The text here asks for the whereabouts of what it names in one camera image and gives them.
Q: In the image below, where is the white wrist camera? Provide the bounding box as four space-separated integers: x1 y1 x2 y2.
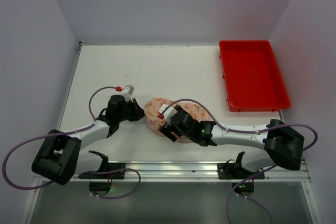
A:
121 85 134 102
158 104 176 120

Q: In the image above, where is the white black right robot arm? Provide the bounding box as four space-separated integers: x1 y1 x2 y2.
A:
158 105 304 173

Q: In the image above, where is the aluminium mounting rail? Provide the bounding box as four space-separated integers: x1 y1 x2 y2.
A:
33 159 311 182

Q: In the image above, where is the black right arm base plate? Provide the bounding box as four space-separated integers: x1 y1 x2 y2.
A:
217 163 265 180

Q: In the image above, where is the red plastic tray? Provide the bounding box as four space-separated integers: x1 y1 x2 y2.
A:
219 40 290 112

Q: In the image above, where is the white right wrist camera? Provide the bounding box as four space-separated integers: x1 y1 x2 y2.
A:
158 104 176 120

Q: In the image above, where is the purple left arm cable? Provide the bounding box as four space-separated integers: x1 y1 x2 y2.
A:
2 85 141 199

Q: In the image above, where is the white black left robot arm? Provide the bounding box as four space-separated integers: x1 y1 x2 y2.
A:
31 95 145 185

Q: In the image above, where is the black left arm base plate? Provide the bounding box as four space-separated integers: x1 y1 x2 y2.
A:
78 163 126 179

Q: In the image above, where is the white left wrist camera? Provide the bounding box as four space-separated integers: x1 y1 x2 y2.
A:
121 85 134 102

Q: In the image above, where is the floral pink laundry bag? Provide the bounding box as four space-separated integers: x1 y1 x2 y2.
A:
144 98 212 136

